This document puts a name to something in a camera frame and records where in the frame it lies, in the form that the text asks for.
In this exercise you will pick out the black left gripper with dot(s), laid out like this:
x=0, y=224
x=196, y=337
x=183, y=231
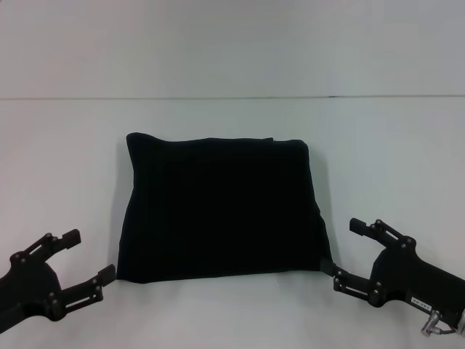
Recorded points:
x=29, y=291

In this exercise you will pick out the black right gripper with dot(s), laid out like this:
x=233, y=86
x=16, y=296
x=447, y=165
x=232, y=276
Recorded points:
x=410, y=280

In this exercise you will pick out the black shirt with FREE! print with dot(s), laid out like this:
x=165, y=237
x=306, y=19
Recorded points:
x=225, y=211

